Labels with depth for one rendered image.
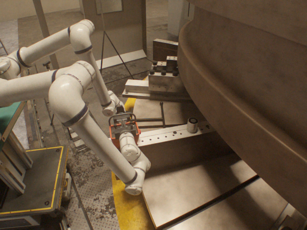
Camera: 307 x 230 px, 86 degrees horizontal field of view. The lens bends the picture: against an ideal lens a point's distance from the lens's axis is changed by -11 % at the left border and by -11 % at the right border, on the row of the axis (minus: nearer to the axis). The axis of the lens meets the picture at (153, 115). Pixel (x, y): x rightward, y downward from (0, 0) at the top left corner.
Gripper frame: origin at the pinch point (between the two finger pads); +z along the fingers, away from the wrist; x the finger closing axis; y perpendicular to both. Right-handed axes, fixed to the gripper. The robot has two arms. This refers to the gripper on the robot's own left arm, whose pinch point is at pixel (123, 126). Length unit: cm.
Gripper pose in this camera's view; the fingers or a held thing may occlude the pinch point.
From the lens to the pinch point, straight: 138.5
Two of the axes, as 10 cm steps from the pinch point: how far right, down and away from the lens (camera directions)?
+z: 2.5, 5.2, -8.2
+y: 0.3, 8.4, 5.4
